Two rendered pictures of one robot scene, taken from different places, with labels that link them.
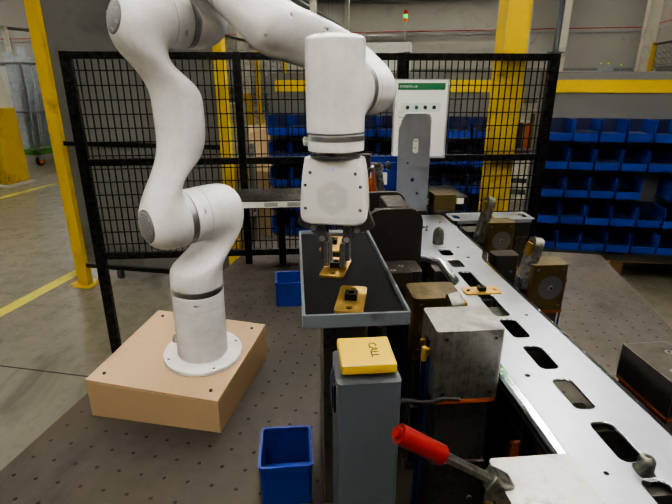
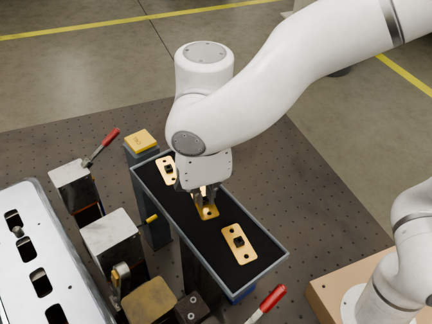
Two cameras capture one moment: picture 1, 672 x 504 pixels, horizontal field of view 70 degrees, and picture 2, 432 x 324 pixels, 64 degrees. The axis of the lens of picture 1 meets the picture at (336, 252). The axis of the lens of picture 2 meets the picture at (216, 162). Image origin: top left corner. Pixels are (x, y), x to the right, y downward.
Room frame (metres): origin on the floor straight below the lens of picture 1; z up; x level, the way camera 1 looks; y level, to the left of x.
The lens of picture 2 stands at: (1.09, -0.23, 1.74)
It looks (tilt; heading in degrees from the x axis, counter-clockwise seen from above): 46 degrees down; 146
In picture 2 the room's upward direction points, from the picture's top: 2 degrees clockwise
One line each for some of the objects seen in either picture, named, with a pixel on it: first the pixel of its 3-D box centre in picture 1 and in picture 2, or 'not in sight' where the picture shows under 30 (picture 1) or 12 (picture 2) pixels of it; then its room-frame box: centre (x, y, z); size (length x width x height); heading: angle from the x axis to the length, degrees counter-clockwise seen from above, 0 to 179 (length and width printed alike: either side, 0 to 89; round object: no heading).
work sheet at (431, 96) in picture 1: (419, 119); not in sight; (2.01, -0.34, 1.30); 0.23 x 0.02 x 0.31; 95
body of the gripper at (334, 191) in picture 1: (335, 185); (204, 157); (0.72, 0.00, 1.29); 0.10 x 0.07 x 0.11; 79
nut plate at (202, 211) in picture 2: (335, 264); (204, 201); (0.72, 0.00, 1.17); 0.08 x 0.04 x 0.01; 169
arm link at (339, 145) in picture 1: (334, 143); not in sight; (0.72, 0.00, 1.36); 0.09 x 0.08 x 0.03; 79
